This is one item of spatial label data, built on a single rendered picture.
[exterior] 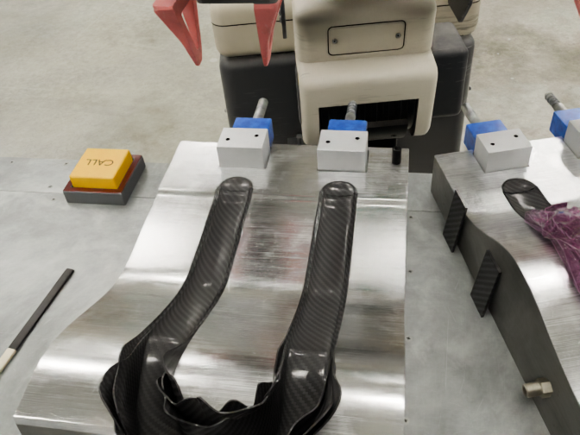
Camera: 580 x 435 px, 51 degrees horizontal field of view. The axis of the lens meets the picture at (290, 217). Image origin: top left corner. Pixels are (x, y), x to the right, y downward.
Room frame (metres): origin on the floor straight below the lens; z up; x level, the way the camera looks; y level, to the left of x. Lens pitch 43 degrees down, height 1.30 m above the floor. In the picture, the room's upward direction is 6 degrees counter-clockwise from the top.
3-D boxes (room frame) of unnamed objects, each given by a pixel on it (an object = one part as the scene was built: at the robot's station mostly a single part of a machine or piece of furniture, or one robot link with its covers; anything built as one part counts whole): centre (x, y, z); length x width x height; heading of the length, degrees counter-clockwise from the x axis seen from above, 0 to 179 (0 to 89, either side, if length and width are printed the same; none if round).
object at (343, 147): (0.56, -0.07, 0.89); 0.13 x 0.05 x 0.05; 166
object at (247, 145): (0.59, 0.03, 0.89); 0.13 x 0.05 x 0.05; 167
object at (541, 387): (0.26, -0.19, 0.84); 0.02 x 0.01 x 0.02; 94
